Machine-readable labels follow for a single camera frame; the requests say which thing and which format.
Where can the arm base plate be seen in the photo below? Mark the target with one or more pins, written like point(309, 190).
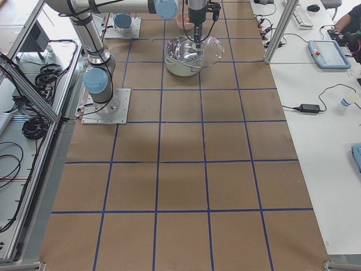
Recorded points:
point(115, 33)
point(114, 112)

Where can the blue teach pendant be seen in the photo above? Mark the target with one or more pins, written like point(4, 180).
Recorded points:
point(328, 55)
point(356, 152)

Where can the pale green electric pot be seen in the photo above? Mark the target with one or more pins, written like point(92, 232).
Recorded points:
point(183, 67)

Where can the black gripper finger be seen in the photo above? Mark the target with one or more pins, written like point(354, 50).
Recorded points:
point(195, 39)
point(200, 39)

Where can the pink bowl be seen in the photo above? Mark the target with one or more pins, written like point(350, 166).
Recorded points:
point(184, 21)

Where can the paper cup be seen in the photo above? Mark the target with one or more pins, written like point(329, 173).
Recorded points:
point(349, 99)

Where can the white keyboard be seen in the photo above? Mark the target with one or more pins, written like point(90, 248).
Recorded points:
point(301, 18)

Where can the black power adapter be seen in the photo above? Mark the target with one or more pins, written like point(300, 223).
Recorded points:
point(308, 108)

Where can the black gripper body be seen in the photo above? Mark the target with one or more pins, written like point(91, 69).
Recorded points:
point(196, 16)

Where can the aluminium frame post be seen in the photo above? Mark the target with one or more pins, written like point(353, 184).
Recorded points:
point(280, 29)

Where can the glass pot lid with knob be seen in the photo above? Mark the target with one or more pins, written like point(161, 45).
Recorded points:
point(213, 51)

